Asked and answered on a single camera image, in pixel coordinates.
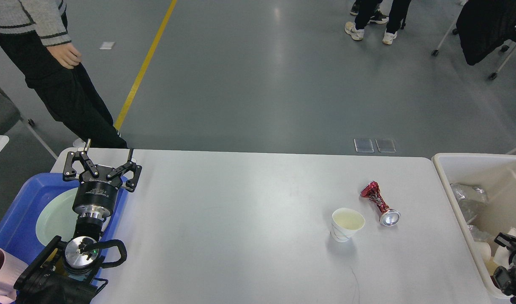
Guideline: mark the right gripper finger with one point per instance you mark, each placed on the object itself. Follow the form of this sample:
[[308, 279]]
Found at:
[[506, 240], [503, 281]]

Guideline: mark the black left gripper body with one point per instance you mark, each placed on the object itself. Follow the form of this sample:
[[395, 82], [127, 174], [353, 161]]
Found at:
[[97, 196]]

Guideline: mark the white paper cup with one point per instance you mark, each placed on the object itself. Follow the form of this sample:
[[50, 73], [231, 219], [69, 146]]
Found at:
[[501, 256], [345, 223]]

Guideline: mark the green plate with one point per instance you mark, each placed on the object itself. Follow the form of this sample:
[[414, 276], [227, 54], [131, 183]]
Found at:
[[58, 218]]

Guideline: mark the pink ribbed mug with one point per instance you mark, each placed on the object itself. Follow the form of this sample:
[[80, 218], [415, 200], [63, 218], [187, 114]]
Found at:
[[10, 270]]

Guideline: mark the red snack wrapper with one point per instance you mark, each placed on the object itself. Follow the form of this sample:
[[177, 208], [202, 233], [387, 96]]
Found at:
[[388, 217]]

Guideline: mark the white foam container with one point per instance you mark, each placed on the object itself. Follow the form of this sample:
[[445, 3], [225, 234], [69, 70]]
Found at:
[[484, 250]]

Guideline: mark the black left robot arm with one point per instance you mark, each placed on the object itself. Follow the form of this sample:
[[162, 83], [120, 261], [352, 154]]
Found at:
[[65, 272]]

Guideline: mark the white plastic bin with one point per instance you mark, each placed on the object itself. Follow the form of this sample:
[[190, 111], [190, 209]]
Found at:
[[496, 174]]

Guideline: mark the blue plastic tray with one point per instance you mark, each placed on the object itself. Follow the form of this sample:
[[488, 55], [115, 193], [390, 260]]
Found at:
[[17, 229]]

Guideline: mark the right floor plate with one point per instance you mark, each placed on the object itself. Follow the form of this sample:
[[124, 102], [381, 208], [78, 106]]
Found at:
[[386, 145]]

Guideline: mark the floor plate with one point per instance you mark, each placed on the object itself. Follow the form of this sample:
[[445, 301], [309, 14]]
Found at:
[[364, 145], [386, 145]]

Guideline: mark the left floor plate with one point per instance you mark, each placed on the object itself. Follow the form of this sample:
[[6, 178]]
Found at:
[[364, 145]]

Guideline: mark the chair with black jacket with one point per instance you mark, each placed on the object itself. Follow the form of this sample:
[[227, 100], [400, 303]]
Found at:
[[482, 27]]

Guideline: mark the person with dark sneakers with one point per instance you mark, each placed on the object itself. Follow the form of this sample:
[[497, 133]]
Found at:
[[378, 17]]

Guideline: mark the person in black trousers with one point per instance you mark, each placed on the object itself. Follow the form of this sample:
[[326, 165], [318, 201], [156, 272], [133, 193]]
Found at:
[[367, 11]]

